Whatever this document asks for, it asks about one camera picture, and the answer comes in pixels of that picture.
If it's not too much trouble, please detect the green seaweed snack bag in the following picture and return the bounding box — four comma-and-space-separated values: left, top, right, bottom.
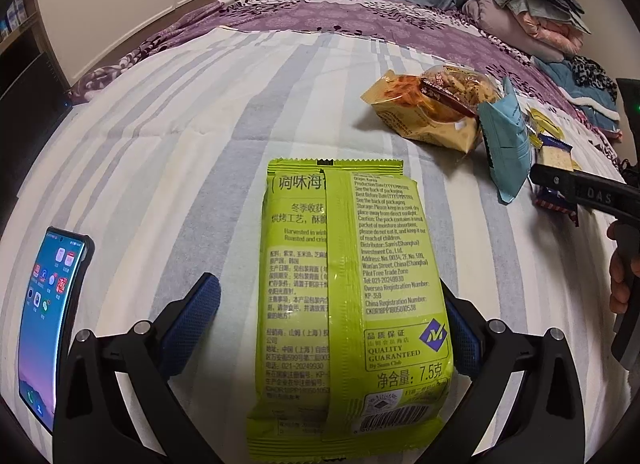
246, 159, 454, 463

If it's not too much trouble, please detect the blue folded clothes pile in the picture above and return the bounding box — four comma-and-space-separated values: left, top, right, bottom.
532, 56, 623, 141

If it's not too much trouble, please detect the black smartphone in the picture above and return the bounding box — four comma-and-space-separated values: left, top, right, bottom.
17, 227, 94, 432

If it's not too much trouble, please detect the person right hand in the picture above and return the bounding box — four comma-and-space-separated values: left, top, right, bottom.
606, 221, 640, 315

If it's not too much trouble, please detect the striped white grey blanket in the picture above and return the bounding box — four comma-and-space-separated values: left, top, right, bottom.
1, 29, 630, 463

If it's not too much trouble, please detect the yellow small biscuit packet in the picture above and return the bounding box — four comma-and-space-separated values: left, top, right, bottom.
527, 108, 564, 140

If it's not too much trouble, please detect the tan waffle snack bag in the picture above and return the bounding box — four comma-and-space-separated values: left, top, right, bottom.
361, 65, 502, 153

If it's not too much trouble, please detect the folded quilts pile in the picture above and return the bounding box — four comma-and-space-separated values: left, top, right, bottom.
462, 0, 590, 62

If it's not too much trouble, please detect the light blue snack bag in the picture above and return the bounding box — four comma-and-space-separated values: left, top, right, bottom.
477, 76, 533, 204

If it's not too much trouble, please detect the purple floral bedsheet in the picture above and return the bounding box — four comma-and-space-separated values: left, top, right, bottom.
70, 0, 620, 163

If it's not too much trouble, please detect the dark blue cracker pack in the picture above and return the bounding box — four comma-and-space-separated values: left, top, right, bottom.
533, 133, 579, 227

